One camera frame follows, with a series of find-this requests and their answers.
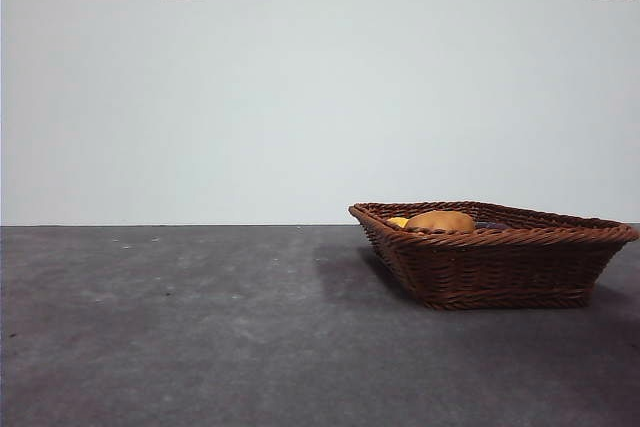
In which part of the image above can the brown potato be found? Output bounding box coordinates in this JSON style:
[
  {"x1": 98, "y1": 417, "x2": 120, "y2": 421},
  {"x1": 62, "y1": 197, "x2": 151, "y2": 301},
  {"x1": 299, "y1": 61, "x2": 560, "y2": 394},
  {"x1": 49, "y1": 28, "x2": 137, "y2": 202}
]
[{"x1": 403, "y1": 209, "x2": 476, "y2": 234}]

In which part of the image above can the brown wicker basket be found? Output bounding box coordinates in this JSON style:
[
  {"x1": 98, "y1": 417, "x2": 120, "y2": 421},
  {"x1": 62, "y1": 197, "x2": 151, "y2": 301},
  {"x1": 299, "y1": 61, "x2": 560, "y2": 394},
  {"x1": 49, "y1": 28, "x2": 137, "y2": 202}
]
[{"x1": 347, "y1": 200, "x2": 640, "y2": 311}]

